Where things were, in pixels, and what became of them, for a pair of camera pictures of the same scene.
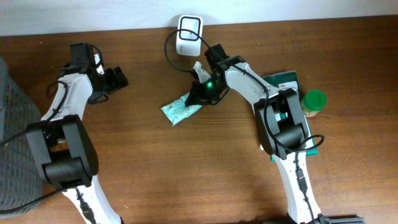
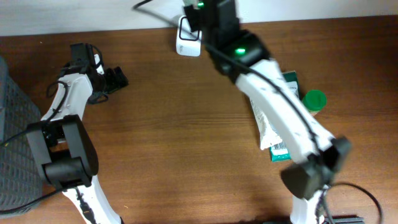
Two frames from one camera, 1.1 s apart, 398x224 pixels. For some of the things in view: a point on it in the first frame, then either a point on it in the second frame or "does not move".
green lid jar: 312,102 does not move
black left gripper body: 112,78 does not move
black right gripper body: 209,89 to 206,18
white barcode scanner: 188,43 does not move
